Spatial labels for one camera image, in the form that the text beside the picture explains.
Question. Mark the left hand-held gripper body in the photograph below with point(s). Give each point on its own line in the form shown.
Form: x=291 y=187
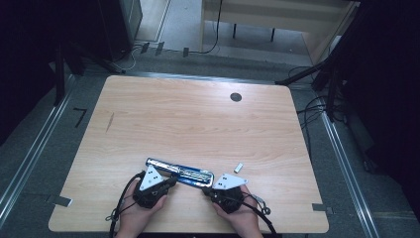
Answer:
x=152 y=180

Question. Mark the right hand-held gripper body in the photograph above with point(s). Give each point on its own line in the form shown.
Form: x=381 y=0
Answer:
x=229 y=181

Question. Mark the blue stapler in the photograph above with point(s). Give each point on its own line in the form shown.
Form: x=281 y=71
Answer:
x=185 y=172

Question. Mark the person's right hand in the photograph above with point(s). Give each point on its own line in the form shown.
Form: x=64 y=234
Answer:
x=242 y=224

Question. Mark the person's left hand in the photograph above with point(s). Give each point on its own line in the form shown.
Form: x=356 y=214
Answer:
x=135 y=221

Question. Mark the small white cylinder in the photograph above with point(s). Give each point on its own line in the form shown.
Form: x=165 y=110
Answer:
x=238 y=167

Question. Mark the dark round table grommet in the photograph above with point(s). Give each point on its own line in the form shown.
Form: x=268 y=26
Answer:
x=235 y=97

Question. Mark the grey tape piece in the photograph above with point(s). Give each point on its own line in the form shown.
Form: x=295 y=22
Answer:
x=60 y=200
x=322 y=208

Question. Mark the small black floor block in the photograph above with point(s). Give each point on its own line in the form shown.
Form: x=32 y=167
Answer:
x=159 y=48
x=186 y=52
x=145 y=48

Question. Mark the black metal stand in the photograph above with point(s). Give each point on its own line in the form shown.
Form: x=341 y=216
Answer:
x=332 y=92
x=59 y=76

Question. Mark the black cabinet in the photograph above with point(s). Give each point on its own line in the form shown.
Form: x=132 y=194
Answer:
x=119 y=26

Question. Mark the light wooden table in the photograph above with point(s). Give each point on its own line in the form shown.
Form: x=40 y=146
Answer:
x=264 y=13

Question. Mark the metal floor rail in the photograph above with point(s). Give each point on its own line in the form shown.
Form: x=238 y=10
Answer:
x=343 y=172
x=33 y=155
x=198 y=77

